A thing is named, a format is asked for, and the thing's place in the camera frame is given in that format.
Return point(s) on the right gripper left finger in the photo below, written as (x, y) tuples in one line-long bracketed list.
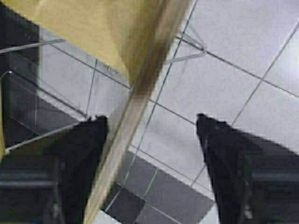
[(52, 184)]

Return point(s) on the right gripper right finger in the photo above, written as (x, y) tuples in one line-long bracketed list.
[(254, 180)]

